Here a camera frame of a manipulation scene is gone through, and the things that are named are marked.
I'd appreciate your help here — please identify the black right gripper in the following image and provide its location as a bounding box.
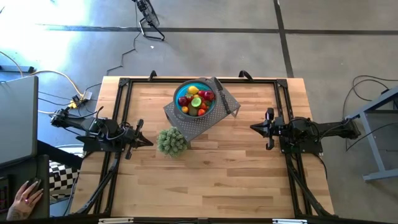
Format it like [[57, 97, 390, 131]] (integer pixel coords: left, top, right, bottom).
[[249, 108, 285, 151]]

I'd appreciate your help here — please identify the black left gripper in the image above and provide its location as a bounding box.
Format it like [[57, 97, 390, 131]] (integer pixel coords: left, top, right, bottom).
[[123, 119, 154, 160]]

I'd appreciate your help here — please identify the black kitchen knife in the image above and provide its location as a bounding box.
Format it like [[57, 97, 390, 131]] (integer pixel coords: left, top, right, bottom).
[[213, 77, 232, 115]]

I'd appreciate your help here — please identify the blue collapsible colander bowl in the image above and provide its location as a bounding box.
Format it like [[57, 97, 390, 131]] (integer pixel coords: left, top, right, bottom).
[[172, 77, 218, 120]]

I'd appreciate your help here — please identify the green artificial succulent plant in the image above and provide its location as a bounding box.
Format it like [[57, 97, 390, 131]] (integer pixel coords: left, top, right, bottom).
[[156, 126, 188, 158]]

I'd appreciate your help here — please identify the grey perforated metal shelf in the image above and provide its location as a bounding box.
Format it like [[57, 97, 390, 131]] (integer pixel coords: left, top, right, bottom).
[[162, 77, 242, 147]]

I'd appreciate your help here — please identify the white and yellow power adapter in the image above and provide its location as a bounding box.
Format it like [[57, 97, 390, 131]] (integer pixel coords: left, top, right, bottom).
[[65, 91, 93, 110]]

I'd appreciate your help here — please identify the black-white checkered cloth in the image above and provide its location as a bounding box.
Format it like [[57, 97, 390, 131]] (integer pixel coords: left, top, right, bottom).
[[49, 161, 80, 197]]

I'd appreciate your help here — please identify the black desk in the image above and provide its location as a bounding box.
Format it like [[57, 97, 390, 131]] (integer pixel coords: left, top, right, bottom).
[[0, 154, 50, 218]]

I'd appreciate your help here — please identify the grey metal table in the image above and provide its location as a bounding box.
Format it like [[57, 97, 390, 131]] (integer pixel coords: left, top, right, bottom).
[[344, 88, 398, 183]]

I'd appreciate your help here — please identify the black floor fan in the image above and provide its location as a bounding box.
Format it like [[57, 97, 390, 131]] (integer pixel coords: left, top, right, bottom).
[[132, 0, 166, 42]]

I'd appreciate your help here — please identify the person's hand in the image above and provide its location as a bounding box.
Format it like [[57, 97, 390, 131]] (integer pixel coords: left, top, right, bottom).
[[6, 179, 44, 220]]

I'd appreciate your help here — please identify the black keyboard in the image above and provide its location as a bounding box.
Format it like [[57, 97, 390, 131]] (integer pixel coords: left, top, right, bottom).
[[0, 175, 10, 214]]

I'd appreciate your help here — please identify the black aluminium table frame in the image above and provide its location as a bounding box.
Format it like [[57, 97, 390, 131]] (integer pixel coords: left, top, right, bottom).
[[73, 76, 335, 218]]

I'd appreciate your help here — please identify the silver aluminium bracket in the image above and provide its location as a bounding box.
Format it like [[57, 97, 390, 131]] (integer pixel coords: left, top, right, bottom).
[[272, 218, 308, 224], [98, 217, 134, 224]]

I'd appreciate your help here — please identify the black fan power cable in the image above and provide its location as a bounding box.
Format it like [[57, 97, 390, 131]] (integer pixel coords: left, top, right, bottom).
[[105, 2, 139, 76]]

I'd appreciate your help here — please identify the black floor cable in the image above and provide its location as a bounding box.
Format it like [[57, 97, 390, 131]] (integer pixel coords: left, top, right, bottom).
[[340, 74, 398, 152]]

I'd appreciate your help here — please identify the pale yellow floor cable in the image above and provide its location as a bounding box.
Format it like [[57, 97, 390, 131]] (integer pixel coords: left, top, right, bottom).
[[0, 50, 85, 115]]

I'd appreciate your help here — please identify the grey metal floor rail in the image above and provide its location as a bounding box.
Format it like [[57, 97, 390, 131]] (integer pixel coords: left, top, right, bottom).
[[0, 65, 35, 74]]

